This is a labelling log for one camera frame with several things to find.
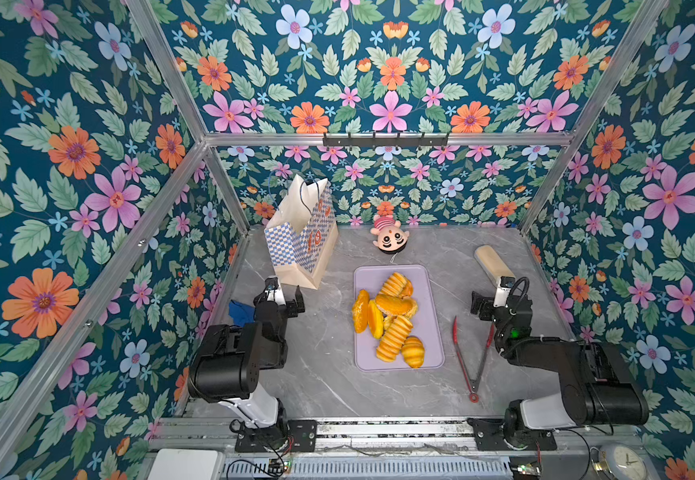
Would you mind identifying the checkered paper bag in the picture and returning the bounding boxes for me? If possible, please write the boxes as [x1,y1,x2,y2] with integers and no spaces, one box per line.
[264,175,338,290]

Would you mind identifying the red silicone tongs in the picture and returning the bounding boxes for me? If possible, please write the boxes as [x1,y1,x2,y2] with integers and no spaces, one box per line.
[451,316,497,404]

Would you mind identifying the ridged long bread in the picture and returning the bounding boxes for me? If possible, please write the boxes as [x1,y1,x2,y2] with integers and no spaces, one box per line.
[375,316,413,363]
[379,272,413,298]

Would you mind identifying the ridged long bread top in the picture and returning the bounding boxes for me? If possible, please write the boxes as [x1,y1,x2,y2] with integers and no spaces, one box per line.
[379,272,413,298]

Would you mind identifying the round orange bread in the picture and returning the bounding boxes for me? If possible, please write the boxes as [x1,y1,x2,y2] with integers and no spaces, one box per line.
[375,294,419,318]

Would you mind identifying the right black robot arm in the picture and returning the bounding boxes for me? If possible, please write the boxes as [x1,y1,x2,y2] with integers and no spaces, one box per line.
[469,293,649,450]

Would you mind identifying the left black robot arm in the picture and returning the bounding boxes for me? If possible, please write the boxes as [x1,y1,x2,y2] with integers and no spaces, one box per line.
[186,288,305,450]

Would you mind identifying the oval orange bread left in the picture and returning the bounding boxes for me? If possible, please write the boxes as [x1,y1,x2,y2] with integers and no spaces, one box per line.
[351,290,371,333]

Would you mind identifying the small croissant bread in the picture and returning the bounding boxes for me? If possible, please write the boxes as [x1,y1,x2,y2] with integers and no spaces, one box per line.
[401,336,425,369]

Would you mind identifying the yellow oval bread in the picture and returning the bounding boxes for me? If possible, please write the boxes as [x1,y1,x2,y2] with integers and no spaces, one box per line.
[369,300,385,339]

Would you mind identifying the beige sponge block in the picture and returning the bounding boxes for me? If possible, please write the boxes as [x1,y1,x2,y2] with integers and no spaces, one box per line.
[475,245,515,286]

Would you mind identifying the lavender tray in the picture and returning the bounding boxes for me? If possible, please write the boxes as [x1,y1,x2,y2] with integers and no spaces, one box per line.
[353,265,445,373]

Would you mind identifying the cartoon face plush toy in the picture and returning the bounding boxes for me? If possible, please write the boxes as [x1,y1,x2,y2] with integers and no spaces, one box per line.
[371,214,409,255]

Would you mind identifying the analog clock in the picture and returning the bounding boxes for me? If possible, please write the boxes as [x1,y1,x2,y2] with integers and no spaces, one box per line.
[593,443,649,480]

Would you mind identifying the white box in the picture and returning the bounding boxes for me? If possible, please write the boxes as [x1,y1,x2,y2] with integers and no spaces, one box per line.
[146,449,225,480]

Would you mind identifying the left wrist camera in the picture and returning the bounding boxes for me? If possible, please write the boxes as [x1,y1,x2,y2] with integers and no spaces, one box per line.
[262,276,286,306]

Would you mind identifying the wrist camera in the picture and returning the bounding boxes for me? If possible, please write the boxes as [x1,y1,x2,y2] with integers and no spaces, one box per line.
[493,276,517,307]
[262,276,286,306]

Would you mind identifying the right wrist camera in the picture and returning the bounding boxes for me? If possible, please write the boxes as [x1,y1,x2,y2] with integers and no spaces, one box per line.
[493,276,517,307]

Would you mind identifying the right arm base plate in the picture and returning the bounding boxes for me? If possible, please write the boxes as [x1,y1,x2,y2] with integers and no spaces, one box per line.
[467,418,557,451]

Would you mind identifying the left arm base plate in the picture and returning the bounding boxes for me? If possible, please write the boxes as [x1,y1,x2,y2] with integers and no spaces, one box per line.
[234,420,318,453]

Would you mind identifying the black hook rail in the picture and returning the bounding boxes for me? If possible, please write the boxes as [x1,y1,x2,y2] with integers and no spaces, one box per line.
[321,132,449,149]

